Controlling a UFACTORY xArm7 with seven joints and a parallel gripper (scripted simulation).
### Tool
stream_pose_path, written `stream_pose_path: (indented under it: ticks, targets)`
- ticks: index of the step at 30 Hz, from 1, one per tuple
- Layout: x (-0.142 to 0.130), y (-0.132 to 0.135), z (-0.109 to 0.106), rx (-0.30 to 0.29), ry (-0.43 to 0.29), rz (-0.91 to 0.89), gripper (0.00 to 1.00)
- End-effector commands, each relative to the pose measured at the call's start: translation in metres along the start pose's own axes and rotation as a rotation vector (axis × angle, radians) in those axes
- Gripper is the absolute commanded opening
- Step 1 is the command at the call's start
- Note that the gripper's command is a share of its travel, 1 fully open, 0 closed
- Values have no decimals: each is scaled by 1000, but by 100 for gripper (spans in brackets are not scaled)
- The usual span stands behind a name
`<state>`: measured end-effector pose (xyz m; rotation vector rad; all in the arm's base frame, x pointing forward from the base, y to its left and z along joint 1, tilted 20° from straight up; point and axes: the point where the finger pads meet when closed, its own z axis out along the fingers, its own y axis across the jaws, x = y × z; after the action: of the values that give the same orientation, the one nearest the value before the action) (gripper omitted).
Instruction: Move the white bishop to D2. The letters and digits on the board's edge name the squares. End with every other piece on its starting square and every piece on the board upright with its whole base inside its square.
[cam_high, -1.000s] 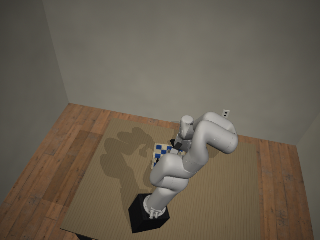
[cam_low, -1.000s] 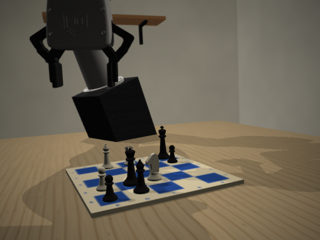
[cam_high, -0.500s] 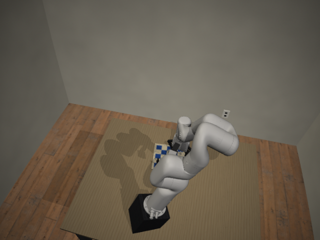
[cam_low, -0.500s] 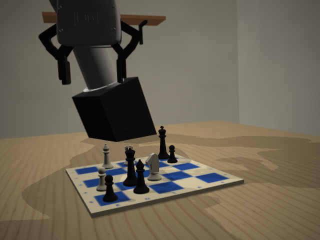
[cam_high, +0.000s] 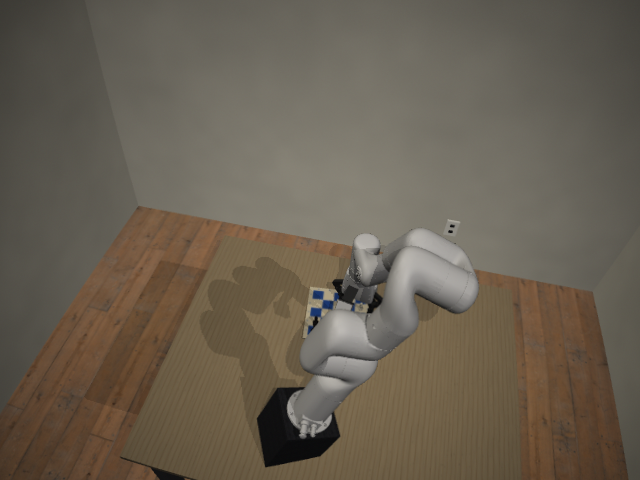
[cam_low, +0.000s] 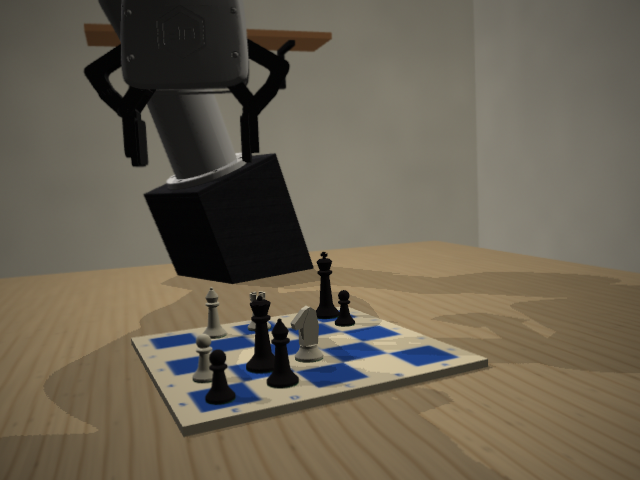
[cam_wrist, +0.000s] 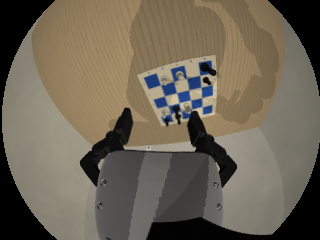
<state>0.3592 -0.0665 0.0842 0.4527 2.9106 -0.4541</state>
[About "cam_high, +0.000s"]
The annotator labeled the blue and cream chessboard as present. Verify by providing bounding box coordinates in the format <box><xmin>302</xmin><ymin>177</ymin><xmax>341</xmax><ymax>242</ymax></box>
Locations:
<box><xmin>303</xmin><ymin>287</ymin><xmax>369</xmax><ymax>339</ymax></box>

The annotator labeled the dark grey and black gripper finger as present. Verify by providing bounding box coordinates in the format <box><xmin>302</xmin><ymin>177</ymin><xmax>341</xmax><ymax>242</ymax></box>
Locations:
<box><xmin>332</xmin><ymin>279</ymin><xmax>344</xmax><ymax>299</ymax></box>
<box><xmin>367</xmin><ymin>292</ymin><xmax>383</xmax><ymax>313</ymax></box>

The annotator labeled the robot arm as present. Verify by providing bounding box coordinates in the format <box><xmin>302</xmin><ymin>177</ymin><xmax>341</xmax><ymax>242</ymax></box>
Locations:
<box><xmin>287</xmin><ymin>228</ymin><xmax>479</xmax><ymax>439</ymax></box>

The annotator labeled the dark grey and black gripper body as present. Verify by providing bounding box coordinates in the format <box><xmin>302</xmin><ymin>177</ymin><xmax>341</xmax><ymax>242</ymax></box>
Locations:
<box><xmin>341</xmin><ymin>266</ymin><xmax>378</xmax><ymax>304</ymax></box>

